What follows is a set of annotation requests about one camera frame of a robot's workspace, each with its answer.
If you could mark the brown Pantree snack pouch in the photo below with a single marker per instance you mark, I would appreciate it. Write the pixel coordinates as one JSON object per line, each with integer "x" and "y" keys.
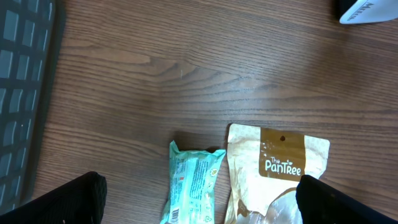
{"x": 265, "y": 168}

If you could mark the white barcode scanner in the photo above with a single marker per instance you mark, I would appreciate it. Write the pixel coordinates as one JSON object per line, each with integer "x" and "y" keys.
{"x": 367, "y": 11}

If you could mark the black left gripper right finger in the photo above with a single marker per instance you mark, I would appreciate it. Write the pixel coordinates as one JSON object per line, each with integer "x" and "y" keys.
{"x": 321, "y": 204}

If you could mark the green wet wipes pack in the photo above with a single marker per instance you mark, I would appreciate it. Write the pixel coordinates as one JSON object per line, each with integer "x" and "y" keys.
{"x": 192, "y": 176}

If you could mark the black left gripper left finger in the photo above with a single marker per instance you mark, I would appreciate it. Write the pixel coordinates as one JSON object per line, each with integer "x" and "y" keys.
{"x": 81, "y": 200}

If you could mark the grey plastic basket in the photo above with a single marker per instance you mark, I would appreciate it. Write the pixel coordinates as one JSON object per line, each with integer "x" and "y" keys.
{"x": 31, "y": 36}

